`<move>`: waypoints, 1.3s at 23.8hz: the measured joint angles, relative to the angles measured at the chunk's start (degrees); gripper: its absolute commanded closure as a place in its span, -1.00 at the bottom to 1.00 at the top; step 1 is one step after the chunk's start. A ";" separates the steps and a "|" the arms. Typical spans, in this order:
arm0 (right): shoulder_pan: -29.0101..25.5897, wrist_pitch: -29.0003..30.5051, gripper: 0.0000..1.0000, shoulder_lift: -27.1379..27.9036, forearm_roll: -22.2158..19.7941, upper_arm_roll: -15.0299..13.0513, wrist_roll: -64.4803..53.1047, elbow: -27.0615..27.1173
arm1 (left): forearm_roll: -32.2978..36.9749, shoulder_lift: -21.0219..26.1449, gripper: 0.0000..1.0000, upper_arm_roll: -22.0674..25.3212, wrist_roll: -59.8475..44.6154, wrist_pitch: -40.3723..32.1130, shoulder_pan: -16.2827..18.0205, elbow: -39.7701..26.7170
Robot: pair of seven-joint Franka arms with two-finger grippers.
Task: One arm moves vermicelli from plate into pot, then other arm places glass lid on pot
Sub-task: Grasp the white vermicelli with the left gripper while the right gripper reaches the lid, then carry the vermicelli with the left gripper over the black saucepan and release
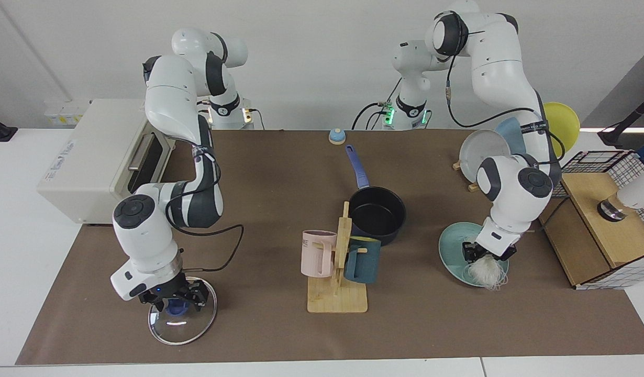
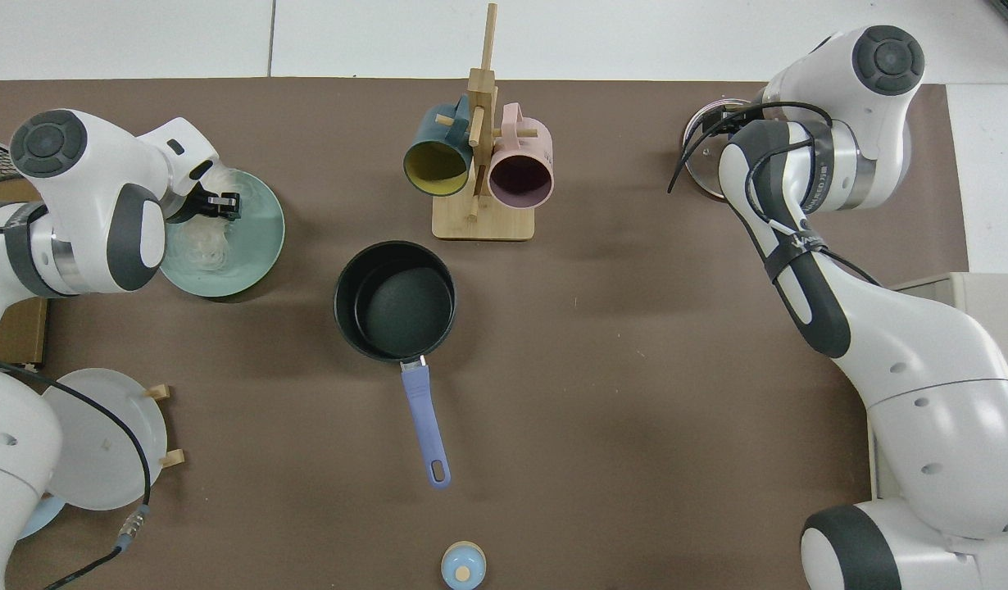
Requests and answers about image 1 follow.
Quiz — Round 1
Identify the white vermicelli bundle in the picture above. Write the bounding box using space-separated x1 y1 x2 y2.
461 252 509 291

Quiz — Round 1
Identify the glass lid with blue knob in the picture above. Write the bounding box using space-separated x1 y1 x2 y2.
148 276 218 346

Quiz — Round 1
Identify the pale green plate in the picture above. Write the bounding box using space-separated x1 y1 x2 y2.
438 221 510 287

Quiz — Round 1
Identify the wooden plate rack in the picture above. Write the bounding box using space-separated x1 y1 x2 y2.
452 160 482 193

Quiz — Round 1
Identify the grey plate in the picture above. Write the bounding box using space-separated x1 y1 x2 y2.
459 129 512 184

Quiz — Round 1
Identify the light blue plate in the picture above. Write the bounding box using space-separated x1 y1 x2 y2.
494 117 527 158

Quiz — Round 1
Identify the yellow plate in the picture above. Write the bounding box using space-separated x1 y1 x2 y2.
542 102 581 159

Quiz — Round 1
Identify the dark teal cup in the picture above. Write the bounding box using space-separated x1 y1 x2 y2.
344 237 382 284

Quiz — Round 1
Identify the brown table cloth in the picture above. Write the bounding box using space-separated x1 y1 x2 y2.
15 129 644 366

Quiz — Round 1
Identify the pink ribbed cup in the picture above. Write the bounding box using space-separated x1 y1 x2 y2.
301 229 337 278

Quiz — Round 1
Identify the wooden cup stand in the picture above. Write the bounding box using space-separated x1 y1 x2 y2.
307 201 369 314

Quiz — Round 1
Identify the pale toaster oven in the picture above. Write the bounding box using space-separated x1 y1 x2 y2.
37 98 177 230

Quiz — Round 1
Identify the black stand foot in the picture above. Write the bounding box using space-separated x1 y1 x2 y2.
597 90 644 147
0 113 18 143

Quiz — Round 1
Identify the wire basket with wooden floor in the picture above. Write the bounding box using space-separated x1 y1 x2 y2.
529 150 644 291

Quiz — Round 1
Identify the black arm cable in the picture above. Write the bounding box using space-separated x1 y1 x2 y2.
446 52 566 163
165 141 245 273

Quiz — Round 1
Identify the black pot with blue handle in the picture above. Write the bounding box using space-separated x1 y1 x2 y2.
345 145 408 247

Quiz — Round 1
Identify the white cylinder with metal ring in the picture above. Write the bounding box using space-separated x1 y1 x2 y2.
597 178 644 223

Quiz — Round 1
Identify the white wall socket strip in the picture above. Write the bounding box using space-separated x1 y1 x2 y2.
43 101 87 126

